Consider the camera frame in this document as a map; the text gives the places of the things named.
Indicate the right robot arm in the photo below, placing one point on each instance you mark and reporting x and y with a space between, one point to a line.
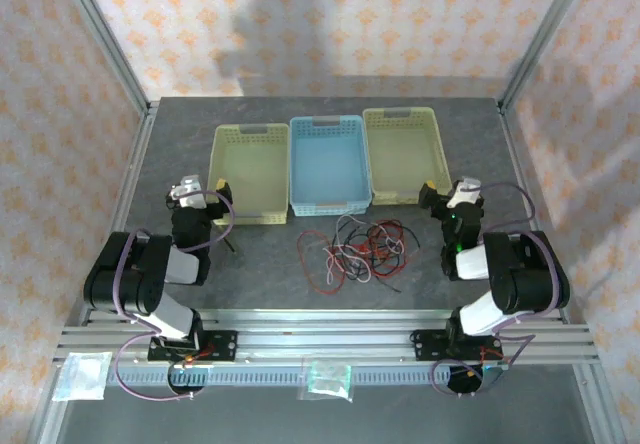
525 274

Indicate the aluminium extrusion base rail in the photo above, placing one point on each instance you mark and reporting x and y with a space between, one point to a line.
320 339

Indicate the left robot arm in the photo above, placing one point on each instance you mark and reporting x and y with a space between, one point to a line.
130 274

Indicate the clear bag green contents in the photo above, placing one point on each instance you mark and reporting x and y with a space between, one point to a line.
327 379

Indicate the white plastic bag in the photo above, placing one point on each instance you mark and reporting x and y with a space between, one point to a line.
82 376

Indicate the aluminium table side rail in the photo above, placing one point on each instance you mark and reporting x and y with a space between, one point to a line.
141 139
512 139

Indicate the aluminium frame post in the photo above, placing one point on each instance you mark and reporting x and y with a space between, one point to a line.
105 34
545 34

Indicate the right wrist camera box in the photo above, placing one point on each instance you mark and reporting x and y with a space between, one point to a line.
465 191

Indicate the pale yellow plastic basket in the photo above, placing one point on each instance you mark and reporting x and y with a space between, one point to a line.
250 174
405 159

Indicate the light blue plastic basket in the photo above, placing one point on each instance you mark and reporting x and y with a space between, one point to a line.
327 169

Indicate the thin black stick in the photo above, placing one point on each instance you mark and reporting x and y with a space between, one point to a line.
229 244

